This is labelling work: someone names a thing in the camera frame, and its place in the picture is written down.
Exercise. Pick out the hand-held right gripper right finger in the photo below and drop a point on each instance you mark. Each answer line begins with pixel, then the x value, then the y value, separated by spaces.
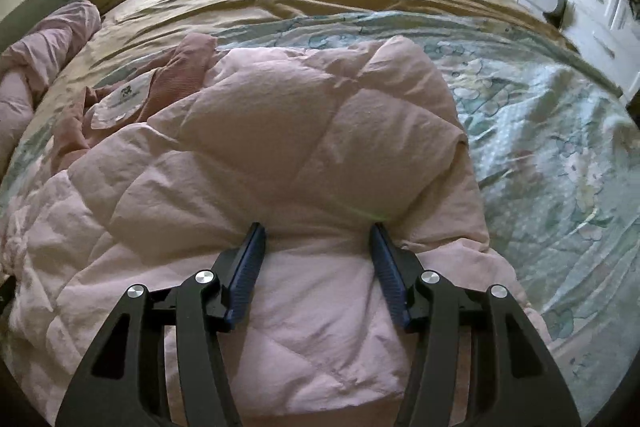
pixel 388 277

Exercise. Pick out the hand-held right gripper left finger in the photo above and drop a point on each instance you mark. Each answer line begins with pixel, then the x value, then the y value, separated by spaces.
pixel 246 274

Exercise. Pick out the pink quilted duvet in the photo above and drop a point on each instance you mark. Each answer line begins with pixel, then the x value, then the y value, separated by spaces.
pixel 300 132

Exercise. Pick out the green floral blanket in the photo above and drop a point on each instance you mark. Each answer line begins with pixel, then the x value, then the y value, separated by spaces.
pixel 550 157

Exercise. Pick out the pink ribbed garment white label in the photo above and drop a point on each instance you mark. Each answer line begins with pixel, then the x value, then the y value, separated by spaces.
pixel 186 62

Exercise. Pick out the pink pillow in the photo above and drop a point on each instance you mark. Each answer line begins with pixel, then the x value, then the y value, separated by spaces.
pixel 45 44

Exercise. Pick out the white drawer cabinet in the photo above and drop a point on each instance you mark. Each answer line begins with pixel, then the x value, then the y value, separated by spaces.
pixel 600 17

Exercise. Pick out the green headboard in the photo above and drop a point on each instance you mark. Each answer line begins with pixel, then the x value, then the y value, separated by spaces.
pixel 30 9

